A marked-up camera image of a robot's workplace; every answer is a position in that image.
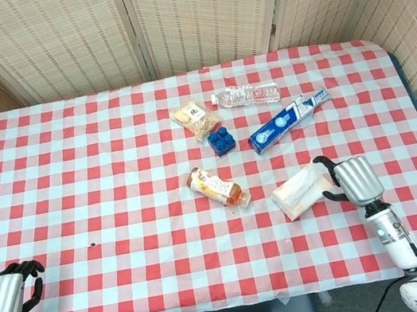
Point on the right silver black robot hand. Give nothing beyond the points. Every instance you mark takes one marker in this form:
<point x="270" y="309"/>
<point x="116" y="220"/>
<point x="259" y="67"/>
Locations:
<point x="358" y="182"/>

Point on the white plastic tissue pack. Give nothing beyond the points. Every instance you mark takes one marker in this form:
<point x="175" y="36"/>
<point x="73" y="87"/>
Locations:
<point x="303" y="192"/>

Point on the blue white toothpaste box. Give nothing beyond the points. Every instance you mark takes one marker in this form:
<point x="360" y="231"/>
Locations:
<point x="287" y="122"/>

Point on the clear plastic water bottle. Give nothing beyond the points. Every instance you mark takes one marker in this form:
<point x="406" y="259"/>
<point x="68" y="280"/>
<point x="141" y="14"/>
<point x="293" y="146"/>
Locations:
<point x="248" y="95"/>

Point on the orange labelled drink bottle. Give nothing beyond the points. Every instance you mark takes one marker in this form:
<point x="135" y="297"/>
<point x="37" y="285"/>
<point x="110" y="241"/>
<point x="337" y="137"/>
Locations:
<point x="217" y="188"/>

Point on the blue toy building brick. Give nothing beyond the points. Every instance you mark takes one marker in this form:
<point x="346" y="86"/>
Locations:
<point x="221" y="141"/>

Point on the clear snack bag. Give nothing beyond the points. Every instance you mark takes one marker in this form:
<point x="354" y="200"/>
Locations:
<point x="197" y="119"/>

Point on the red white checkered tablecloth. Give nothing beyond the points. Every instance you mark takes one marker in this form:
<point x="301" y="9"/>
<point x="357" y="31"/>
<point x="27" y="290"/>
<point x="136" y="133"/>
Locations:
<point x="155" y="173"/>

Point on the beige woven folding screen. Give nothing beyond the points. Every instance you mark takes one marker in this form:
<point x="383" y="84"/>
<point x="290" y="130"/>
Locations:
<point x="184" y="19"/>

